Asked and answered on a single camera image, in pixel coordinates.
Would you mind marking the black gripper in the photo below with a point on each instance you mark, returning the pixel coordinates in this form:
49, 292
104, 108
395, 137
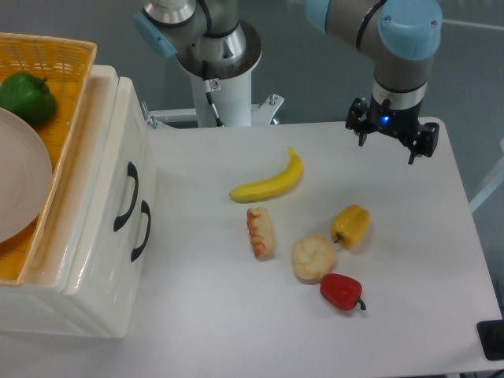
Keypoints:
401, 124

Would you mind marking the white drawer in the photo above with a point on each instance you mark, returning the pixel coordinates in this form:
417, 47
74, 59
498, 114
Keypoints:
98, 244
117, 295

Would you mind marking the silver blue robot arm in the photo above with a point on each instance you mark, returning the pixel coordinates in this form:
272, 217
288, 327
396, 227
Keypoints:
401, 37

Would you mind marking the white drawer cabinet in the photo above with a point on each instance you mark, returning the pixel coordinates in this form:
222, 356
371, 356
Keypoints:
46, 301

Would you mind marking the yellow bell pepper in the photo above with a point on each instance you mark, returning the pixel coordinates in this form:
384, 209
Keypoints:
350, 226

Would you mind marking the round bread bun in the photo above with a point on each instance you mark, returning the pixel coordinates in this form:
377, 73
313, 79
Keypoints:
313, 257

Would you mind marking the yellow banana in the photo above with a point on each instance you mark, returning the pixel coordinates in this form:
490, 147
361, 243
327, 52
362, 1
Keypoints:
273, 186

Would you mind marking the long toasted bread stick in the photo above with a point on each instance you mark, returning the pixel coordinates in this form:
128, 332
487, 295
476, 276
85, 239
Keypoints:
260, 231

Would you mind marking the red bell pepper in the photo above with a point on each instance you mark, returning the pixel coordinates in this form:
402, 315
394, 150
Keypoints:
343, 292

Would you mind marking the black device at table corner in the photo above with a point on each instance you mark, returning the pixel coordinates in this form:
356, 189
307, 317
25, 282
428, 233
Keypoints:
491, 339

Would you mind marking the orange woven basket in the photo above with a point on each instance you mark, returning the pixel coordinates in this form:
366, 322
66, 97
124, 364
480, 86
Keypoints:
67, 64

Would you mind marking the beige round plate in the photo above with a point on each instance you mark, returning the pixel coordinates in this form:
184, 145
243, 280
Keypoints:
26, 173

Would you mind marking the green bell pepper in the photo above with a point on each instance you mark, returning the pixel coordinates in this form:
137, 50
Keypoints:
28, 97

